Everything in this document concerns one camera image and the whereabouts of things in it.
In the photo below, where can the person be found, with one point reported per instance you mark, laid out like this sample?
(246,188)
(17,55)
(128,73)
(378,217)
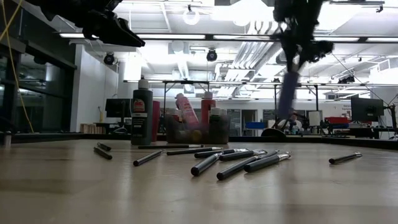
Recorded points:
(293,124)

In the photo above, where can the large pink paint bottle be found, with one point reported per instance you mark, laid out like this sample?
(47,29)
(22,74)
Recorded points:
(186,110)

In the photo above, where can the red and blue bin stack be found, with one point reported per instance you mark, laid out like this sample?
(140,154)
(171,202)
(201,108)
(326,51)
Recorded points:
(337,119)

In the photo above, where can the black aluminium table frame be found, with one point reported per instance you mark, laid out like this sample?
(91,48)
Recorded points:
(357,142)

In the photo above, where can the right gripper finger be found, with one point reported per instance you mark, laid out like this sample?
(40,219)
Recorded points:
(298,60)
(289,59)

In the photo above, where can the black hanging ceiling camera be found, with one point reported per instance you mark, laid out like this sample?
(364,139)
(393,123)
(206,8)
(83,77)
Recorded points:
(211,56)
(109,59)

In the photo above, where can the stack of wooden blocks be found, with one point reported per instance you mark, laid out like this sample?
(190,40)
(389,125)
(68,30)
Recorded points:
(89,128)

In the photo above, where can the silver ceiling duct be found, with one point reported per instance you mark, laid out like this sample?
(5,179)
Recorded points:
(248,53)

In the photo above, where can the lone marker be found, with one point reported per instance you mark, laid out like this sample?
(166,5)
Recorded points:
(342,158)

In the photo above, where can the small yellow paint bottle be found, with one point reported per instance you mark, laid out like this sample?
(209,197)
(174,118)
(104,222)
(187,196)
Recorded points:
(196,136)

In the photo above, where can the round white ceiling lamp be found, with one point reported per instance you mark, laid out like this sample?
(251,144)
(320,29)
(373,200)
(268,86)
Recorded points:
(191,18)

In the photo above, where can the blue storage bin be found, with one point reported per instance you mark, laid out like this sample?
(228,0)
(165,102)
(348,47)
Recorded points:
(255,125)

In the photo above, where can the black background table frame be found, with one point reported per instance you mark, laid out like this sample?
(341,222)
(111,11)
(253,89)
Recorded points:
(186,82)

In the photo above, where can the small black paint bottle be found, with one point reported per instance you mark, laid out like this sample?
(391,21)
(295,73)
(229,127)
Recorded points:
(214,111)

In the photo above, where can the red plastic cup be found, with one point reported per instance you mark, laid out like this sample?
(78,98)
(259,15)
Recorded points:
(156,121)

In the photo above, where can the small black hanging fixture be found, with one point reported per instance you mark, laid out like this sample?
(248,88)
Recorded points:
(346,80)

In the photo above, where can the large red paint bottle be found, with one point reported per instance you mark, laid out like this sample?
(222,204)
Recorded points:
(207,109)

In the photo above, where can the clear plastic bin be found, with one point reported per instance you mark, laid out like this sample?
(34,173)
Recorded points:
(224,133)

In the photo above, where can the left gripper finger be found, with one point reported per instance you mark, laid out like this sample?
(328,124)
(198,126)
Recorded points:
(127,29)
(119,36)

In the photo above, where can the large dark green paint bottle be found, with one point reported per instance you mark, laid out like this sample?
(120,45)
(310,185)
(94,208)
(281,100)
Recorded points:
(141,130)

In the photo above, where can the long ceiling light strip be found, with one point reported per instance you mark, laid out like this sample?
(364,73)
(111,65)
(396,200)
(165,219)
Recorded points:
(174,36)

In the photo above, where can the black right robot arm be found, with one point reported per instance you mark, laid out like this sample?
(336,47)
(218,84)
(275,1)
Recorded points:
(298,7)

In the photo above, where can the large purple paint bottle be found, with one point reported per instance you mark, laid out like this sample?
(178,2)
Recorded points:
(287,96)

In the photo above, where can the small white cylinder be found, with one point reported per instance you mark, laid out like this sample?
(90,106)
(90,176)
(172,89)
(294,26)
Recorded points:
(7,140)

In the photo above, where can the black computer monitor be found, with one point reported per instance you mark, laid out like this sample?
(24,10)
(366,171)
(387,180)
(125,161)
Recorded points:
(367,109)
(118,107)

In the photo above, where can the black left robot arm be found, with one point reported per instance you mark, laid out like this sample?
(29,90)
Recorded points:
(62,9)

